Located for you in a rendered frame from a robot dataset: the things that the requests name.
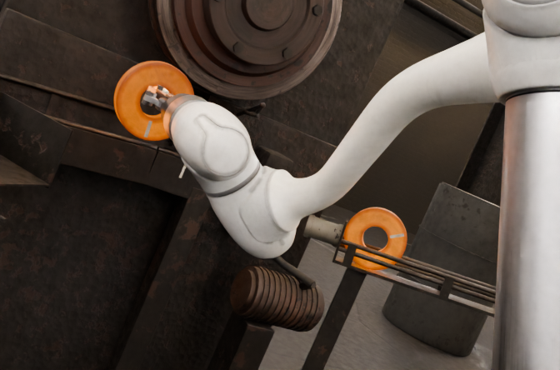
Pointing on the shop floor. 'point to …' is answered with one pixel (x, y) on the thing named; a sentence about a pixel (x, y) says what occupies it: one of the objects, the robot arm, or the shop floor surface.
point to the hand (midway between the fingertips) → (157, 93)
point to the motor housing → (263, 316)
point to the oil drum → (486, 211)
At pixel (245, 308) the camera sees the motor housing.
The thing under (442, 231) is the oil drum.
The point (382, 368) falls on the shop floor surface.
